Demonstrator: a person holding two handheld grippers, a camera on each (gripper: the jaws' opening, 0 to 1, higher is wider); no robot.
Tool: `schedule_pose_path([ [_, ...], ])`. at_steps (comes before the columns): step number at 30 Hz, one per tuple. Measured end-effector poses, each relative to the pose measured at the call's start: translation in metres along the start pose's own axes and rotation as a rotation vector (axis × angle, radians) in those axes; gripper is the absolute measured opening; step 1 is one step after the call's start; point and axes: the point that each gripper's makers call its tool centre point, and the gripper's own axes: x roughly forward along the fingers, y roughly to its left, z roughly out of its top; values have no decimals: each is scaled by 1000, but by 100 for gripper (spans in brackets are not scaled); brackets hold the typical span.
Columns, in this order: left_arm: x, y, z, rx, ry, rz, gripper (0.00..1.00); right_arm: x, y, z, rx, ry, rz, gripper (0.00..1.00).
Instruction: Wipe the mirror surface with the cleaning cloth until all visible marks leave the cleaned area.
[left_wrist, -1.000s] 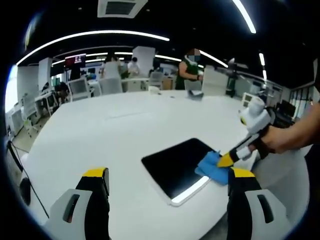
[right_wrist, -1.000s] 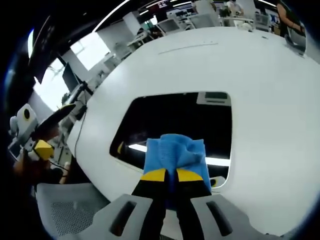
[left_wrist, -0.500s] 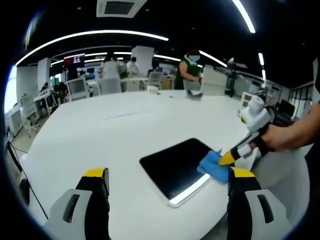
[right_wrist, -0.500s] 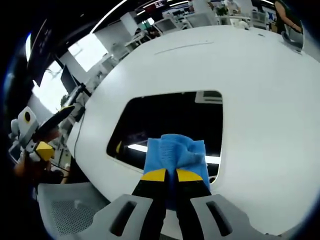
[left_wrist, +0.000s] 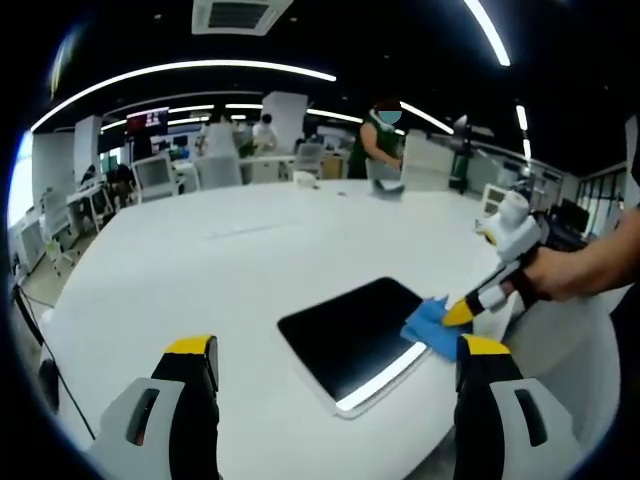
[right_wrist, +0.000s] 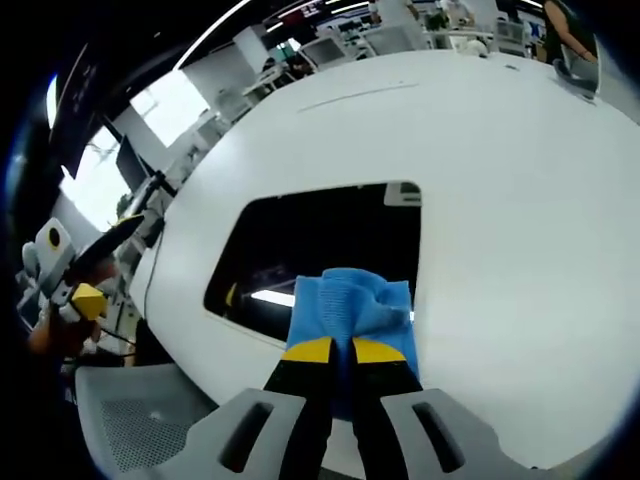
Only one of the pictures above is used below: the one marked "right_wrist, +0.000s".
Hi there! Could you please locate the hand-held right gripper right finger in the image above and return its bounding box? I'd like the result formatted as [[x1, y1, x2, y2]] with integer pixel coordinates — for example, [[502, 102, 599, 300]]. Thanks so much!
[[349, 338, 532, 480]]

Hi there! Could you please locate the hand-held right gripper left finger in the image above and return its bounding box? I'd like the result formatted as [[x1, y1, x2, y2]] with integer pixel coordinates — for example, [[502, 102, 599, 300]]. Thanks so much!
[[183, 335, 338, 480]]

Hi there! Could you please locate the blue cleaning cloth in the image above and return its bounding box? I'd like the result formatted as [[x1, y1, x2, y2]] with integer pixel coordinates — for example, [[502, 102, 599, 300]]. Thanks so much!
[[285, 267, 422, 422]]

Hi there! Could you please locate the black tablet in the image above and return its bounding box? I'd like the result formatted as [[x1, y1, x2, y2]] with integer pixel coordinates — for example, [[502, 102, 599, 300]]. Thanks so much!
[[202, 180, 424, 351]]

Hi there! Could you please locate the person's left hand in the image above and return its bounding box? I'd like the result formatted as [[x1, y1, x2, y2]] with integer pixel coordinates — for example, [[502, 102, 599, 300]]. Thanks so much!
[[26, 305, 102, 355]]

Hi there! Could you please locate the black monitor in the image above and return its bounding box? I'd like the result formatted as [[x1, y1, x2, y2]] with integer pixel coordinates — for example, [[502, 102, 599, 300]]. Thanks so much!
[[115, 135, 152, 194]]

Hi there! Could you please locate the grey mesh office chair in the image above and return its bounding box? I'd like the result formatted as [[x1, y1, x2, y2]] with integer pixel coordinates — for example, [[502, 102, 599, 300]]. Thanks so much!
[[73, 361, 224, 475]]

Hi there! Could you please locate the grey folded object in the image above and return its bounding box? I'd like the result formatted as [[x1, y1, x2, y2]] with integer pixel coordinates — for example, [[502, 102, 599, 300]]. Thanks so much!
[[551, 56, 602, 100]]

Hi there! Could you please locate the small white object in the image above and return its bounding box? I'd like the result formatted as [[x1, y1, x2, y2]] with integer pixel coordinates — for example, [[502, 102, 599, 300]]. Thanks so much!
[[451, 39, 490, 57]]

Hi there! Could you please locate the black cable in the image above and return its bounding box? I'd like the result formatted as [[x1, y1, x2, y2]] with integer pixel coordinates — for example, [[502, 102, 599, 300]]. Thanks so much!
[[93, 319, 139, 360]]

